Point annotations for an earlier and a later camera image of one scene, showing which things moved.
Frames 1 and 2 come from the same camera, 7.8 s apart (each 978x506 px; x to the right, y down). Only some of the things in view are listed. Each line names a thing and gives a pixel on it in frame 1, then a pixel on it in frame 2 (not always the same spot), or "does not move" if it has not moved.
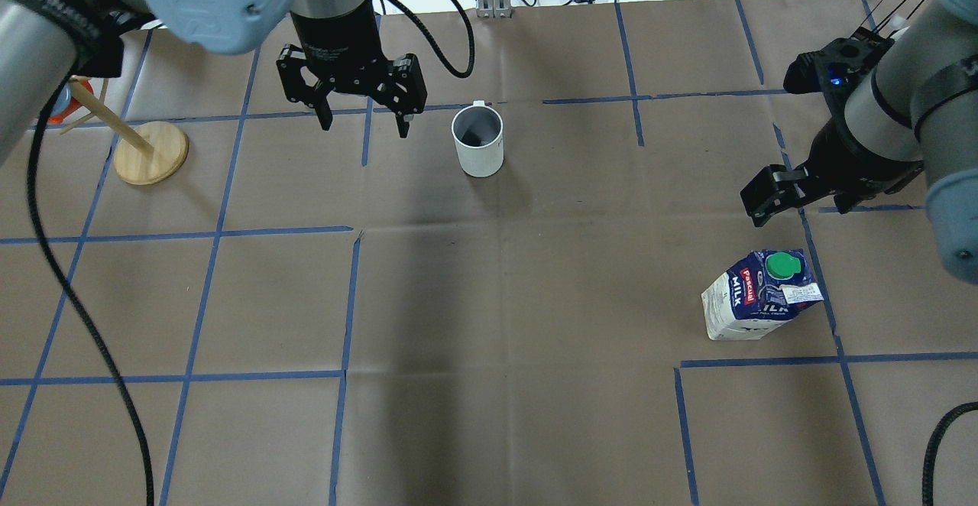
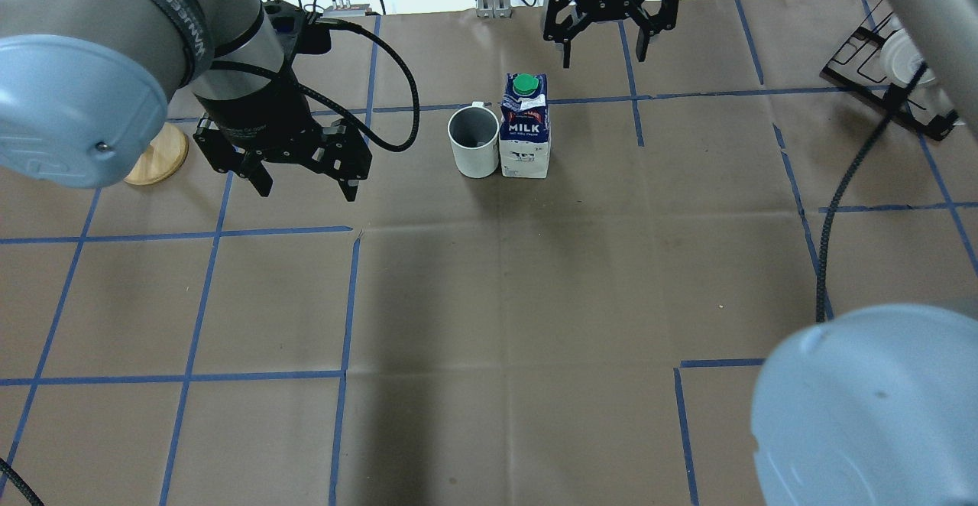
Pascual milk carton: (758, 293) → (525, 134)
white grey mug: (478, 131) does not move
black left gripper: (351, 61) → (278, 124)
